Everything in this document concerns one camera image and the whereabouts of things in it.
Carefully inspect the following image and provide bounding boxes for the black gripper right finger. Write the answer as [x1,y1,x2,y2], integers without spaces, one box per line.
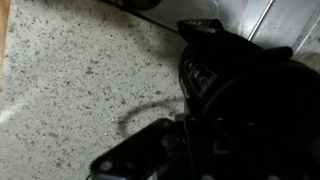
[199,118,311,180]

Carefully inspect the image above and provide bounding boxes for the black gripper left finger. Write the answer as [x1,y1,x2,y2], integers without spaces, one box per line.
[89,114,188,180]

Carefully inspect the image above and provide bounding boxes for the black insulated cup with handle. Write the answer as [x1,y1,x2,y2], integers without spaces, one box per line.
[176,18,320,180]

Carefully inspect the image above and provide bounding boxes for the light wooden base cabinet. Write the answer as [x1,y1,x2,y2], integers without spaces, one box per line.
[0,0,11,84]

